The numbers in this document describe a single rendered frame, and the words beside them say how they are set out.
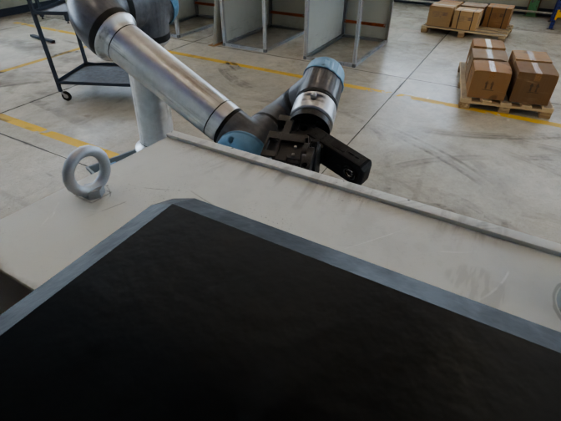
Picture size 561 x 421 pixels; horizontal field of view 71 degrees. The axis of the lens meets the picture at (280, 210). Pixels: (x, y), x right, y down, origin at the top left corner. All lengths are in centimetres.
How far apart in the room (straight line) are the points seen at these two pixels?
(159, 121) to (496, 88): 370
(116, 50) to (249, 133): 28
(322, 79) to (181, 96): 24
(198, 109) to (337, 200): 42
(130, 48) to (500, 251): 65
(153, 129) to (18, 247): 73
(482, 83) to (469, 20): 275
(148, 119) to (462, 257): 84
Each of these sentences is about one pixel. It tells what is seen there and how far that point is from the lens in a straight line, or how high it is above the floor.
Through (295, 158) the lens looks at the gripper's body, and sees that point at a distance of 58.
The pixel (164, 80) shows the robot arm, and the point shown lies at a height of 133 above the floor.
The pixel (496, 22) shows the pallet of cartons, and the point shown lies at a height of 18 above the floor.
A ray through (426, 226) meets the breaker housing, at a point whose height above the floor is 136.
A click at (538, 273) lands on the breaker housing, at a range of 32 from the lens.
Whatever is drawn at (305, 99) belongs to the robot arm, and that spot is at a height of 131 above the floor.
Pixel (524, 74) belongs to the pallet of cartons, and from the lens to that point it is 435.
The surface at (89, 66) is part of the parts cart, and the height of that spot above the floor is 18.
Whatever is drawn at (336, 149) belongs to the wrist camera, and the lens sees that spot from 61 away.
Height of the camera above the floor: 156
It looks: 38 degrees down
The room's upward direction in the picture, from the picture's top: straight up
